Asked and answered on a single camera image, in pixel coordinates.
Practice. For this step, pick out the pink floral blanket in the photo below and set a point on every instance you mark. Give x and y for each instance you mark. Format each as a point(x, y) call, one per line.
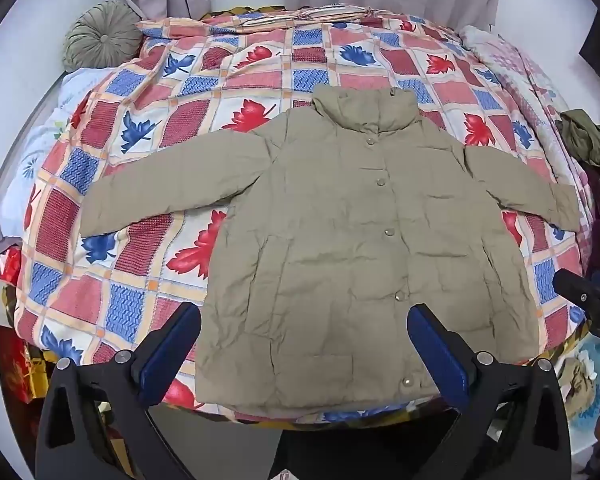
point(515, 65)

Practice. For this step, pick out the light blue floral sheet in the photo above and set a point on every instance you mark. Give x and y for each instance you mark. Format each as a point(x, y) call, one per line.
point(35, 135)

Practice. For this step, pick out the leaf print patchwork quilt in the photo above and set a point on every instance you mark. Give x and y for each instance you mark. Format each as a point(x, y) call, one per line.
point(180, 120)

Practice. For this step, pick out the red gift bag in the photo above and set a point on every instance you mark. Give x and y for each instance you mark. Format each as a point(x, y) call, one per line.
point(20, 365)

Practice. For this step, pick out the olive green garment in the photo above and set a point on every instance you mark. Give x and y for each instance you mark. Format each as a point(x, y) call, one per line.
point(585, 135)

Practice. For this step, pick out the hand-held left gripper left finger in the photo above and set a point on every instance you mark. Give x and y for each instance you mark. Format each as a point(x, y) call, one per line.
point(170, 342)

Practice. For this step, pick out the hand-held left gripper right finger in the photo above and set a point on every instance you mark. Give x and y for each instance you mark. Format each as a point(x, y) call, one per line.
point(437, 355)

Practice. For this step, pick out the striped pillow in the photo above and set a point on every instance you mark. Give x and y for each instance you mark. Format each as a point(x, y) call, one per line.
point(320, 12)

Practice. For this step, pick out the khaki puffer jacket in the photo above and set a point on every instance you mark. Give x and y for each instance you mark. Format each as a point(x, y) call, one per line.
point(330, 235)

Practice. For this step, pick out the round green pleated cushion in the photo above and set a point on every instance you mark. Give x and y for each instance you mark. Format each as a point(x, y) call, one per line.
point(100, 35)

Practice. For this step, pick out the blue printed bag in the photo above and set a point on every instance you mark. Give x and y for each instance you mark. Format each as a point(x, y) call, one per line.
point(582, 385)

